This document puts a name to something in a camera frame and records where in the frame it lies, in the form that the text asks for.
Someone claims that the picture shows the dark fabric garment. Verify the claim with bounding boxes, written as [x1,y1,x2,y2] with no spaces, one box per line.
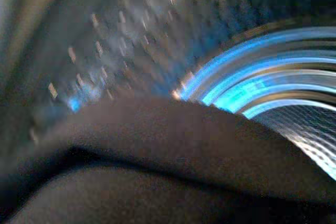
[0,95,336,224]

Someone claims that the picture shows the white front-load washing machine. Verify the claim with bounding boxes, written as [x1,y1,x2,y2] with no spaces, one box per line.
[0,0,336,183]

